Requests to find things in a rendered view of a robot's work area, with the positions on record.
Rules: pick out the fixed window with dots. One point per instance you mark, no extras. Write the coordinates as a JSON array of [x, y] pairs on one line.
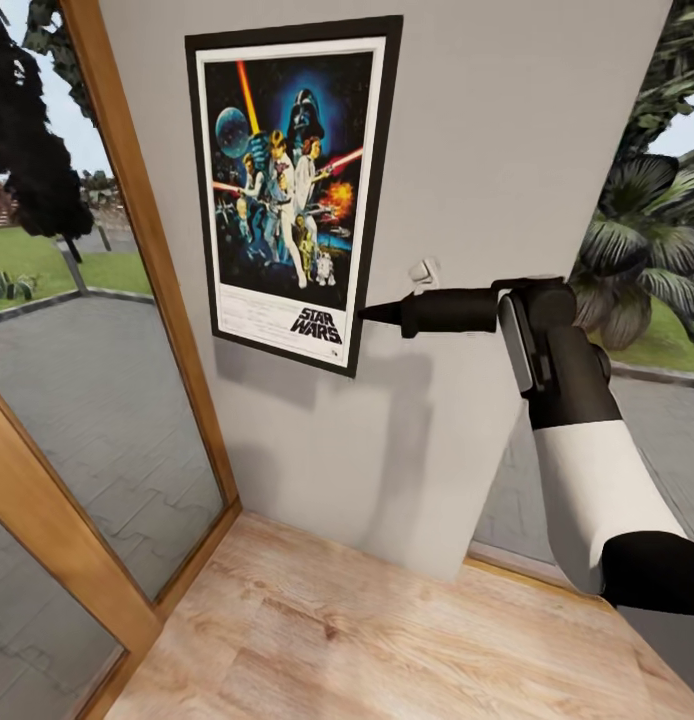
[[634, 283]]

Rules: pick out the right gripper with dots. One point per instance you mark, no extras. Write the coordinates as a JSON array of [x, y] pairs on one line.
[[441, 309]]

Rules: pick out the poster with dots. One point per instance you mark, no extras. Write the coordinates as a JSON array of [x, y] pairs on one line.
[[290, 127]]

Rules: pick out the door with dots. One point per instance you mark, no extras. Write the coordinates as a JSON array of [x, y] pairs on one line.
[[115, 483]]

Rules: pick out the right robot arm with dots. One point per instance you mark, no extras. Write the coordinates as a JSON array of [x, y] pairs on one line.
[[609, 529]]

